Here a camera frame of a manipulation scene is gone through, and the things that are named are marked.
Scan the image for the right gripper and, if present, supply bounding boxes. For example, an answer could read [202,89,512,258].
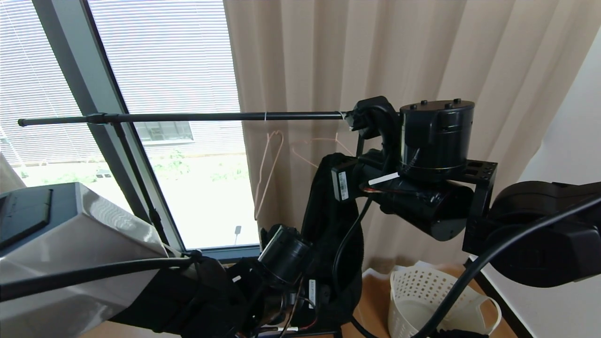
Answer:
[331,154,475,242]

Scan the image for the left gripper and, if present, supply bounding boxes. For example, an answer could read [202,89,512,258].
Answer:
[263,277,331,329]

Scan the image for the black shorts with white cord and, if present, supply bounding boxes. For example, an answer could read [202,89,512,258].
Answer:
[300,153,364,324]

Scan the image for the pink clothes hanger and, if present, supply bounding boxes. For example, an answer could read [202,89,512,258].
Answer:
[291,133,357,169]
[254,131,285,220]

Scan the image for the white laundry basket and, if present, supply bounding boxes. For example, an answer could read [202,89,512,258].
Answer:
[387,265,502,338]

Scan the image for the black clothes rack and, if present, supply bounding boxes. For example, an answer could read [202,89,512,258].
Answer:
[18,109,367,247]

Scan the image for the black garment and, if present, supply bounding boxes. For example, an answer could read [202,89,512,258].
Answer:
[430,329,489,338]

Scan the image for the window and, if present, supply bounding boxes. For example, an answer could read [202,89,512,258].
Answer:
[0,0,261,263]

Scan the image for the black cable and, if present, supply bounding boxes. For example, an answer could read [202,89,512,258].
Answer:
[0,251,205,302]
[331,195,601,338]

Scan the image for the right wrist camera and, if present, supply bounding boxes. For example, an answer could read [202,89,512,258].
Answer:
[348,96,401,165]

